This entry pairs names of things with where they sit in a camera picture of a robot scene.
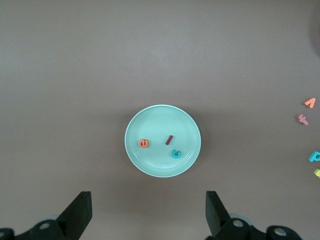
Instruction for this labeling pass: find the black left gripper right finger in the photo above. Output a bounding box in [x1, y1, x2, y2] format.
[205, 190, 302, 240]

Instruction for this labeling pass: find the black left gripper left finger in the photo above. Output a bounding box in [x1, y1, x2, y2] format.
[0, 191, 93, 240]

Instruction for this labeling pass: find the green plate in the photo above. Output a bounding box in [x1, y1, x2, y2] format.
[124, 104, 202, 179]

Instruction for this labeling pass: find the teal foam letter p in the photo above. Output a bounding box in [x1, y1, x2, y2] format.
[308, 150, 320, 163]

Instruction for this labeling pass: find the pink foam letter f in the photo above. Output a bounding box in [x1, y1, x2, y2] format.
[297, 113, 310, 126]

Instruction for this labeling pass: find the orange foam letter v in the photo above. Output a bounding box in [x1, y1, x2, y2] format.
[303, 97, 317, 109]

